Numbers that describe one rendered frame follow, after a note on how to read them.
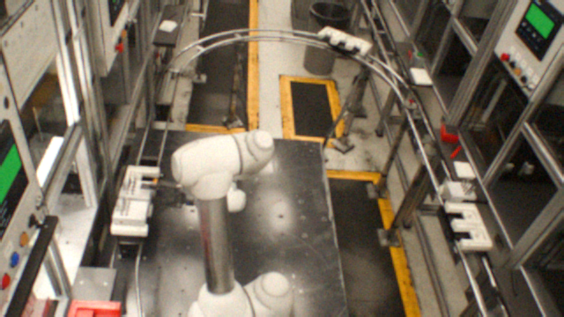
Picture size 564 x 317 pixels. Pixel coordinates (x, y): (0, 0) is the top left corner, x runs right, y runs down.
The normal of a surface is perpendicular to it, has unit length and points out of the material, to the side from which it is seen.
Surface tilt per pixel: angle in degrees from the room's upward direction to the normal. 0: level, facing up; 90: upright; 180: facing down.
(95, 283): 0
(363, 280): 0
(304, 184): 0
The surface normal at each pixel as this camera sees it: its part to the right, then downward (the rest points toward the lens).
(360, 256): 0.13, -0.73
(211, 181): 0.32, 0.45
